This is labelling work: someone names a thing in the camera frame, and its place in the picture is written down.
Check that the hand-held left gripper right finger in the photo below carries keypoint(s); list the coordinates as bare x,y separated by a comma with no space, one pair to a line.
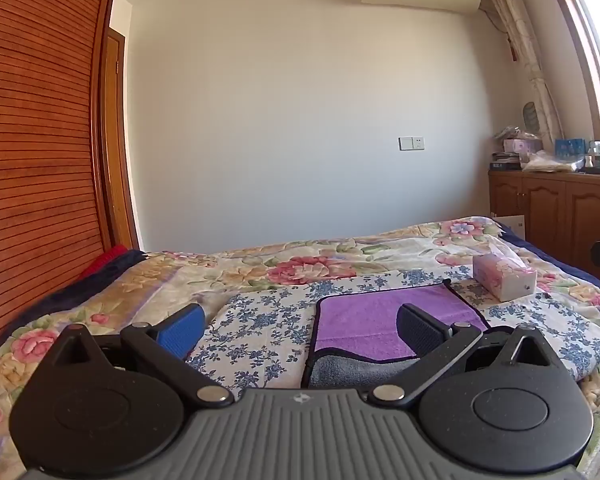
420,332

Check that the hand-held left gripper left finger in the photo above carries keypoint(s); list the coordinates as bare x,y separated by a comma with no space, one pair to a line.
182,332

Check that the purple towel with black edging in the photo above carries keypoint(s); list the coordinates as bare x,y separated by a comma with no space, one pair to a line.
360,320

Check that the grey towel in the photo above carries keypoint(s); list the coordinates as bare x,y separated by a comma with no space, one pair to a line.
350,370

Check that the white blue-flowered folded cloth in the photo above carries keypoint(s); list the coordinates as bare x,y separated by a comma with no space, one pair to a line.
260,330

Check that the pink tissue box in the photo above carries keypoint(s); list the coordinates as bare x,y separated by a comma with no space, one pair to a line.
502,277

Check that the dark blue cloth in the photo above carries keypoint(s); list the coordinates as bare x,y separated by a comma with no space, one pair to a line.
89,287

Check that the red cloth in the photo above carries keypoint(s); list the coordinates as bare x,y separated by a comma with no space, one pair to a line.
104,260

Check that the pink floral bedspread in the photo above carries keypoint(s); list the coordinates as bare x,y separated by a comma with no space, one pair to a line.
305,264

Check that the white board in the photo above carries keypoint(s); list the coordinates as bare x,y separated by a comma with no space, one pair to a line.
512,225

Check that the navy bed sheet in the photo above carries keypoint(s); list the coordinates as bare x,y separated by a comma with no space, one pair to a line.
570,265

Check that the wooden cabinet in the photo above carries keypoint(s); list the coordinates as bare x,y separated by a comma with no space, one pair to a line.
555,210

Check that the stack of books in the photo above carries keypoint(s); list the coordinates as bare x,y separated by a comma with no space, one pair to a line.
505,161

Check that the clear plastic bag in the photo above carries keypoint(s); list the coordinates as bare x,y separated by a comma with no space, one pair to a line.
550,161

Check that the blue box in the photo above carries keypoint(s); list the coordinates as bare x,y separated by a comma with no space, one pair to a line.
570,147

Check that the grey hand fan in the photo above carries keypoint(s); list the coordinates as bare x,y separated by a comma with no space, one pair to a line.
530,117

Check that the wooden slatted wardrobe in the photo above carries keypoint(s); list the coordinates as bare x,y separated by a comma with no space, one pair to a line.
29,135

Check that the red hanging tassel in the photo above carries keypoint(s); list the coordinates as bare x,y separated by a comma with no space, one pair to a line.
513,47

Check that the patterned curtain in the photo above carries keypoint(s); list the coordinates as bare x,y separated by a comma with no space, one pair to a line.
522,35

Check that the white wall switch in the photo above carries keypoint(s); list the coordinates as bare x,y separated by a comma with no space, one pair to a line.
411,143

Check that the wooden door frame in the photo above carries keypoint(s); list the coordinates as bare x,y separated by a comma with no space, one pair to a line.
117,150

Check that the wooden window frame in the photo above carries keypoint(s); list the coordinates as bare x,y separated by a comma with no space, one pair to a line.
587,50

